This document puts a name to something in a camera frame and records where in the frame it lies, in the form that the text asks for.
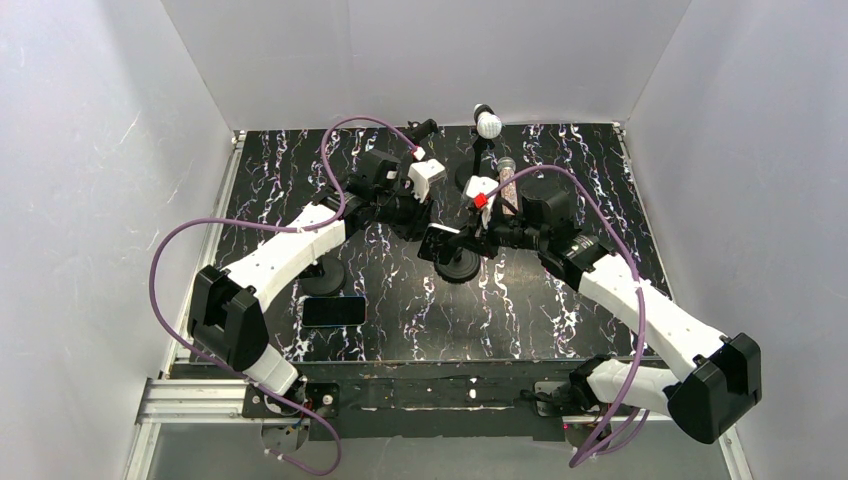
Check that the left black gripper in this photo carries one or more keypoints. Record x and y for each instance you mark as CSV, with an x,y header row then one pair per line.
x,y
411,220

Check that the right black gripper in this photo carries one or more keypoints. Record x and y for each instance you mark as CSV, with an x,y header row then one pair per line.
x,y
473,237

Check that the black phone stand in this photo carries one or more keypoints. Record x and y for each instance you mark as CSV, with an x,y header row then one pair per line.
x,y
325,278
462,268

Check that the black phone silver edge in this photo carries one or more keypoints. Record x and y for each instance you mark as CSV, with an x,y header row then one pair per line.
x,y
436,244

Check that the black phone stand front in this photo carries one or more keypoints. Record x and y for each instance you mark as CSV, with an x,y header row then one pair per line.
x,y
325,278

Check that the black phone blue edge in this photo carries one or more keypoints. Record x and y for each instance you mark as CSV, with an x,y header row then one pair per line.
x,y
333,312

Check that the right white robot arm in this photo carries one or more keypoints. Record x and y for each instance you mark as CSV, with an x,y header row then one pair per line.
x,y
709,380

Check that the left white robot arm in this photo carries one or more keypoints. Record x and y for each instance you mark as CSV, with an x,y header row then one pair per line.
x,y
227,308

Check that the black microphone stand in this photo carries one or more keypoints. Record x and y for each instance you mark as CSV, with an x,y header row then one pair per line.
x,y
467,169

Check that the black stand back middle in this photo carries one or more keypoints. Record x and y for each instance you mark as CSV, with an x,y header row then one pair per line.
x,y
417,132

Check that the glitter microphone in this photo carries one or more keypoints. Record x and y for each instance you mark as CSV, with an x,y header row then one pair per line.
x,y
506,168

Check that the white microphone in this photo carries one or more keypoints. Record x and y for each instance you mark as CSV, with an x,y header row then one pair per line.
x,y
488,125

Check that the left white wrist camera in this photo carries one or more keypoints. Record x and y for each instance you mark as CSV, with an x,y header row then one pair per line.
x,y
423,174

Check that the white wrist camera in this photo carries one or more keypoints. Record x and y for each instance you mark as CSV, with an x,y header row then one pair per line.
x,y
423,174
477,189

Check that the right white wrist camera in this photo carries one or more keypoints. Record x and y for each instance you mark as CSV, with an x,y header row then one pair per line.
x,y
477,189

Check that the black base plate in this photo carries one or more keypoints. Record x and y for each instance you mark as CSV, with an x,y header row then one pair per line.
x,y
429,399

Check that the aluminium frame rail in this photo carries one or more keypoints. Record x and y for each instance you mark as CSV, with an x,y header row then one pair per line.
x,y
601,440

